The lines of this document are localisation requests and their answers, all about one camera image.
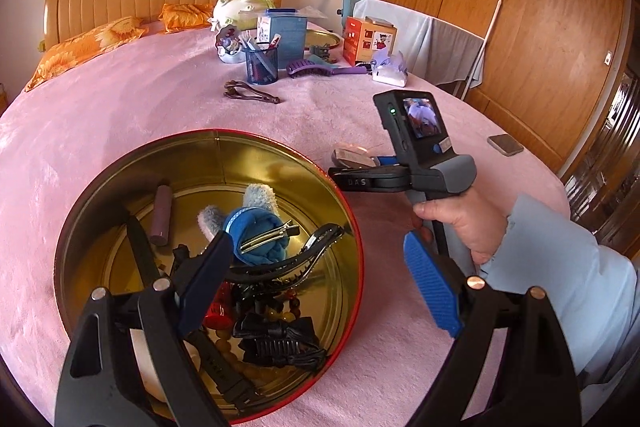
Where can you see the blue mesh pen holder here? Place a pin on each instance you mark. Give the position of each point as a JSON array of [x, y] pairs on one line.
[[261, 67]]

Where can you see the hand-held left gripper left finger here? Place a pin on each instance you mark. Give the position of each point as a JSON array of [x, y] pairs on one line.
[[205, 277]]

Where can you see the pens in holder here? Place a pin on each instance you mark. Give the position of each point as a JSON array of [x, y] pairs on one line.
[[260, 39]]

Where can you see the gold round tin lid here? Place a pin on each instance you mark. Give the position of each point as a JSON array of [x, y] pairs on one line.
[[322, 39]]

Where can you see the smartphone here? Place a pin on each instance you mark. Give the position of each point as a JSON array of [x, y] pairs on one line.
[[505, 144]]

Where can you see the small grey box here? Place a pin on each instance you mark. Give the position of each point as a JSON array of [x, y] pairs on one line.
[[377, 22]]

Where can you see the purple tube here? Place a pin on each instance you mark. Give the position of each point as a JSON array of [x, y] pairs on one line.
[[161, 217]]

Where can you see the blue carton box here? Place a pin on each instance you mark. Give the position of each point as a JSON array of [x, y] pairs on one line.
[[290, 37]]

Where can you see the wooden wardrobe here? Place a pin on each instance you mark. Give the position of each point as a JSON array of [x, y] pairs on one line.
[[550, 32]]

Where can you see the orange printed box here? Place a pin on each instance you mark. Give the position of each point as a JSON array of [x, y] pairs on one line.
[[365, 44]]

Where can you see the large orange flower pillow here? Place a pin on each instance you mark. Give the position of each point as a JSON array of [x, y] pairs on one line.
[[85, 49]]

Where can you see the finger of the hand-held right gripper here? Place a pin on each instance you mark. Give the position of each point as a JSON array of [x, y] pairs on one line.
[[365, 182], [385, 160]]

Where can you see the black bow hair clip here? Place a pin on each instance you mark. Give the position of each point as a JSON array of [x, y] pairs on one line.
[[275, 342]]

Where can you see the green frog plush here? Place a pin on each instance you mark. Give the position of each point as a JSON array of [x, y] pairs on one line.
[[240, 9]]

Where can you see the purple hairbrush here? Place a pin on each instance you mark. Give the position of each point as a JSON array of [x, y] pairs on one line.
[[305, 69]]

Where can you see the small orange flower pillow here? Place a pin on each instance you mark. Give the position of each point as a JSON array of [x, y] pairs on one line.
[[185, 16]]

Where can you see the light blue hanging cloth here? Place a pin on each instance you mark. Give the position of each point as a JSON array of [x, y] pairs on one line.
[[415, 32]]

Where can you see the person's right forearm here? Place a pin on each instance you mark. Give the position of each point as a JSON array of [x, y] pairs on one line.
[[565, 287]]

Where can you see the person's right hand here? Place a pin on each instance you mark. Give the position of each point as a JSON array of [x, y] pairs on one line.
[[460, 222]]

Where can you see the red round tin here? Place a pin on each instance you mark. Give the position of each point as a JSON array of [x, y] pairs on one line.
[[280, 177]]

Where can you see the white trinket dish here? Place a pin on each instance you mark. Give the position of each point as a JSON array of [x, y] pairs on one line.
[[227, 49]]

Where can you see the tissue packet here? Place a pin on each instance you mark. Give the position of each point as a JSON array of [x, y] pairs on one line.
[[392, 74]]

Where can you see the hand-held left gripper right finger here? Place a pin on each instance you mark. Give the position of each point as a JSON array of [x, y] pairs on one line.
[[432, 287]]

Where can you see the silver hair clip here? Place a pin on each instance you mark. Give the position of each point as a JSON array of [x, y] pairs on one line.
[[267, 235]]

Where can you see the black hair claw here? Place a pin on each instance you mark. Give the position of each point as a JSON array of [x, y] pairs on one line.
[[320, 239]]

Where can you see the white drying rack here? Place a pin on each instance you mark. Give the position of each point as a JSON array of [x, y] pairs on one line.
[[495, 22]]

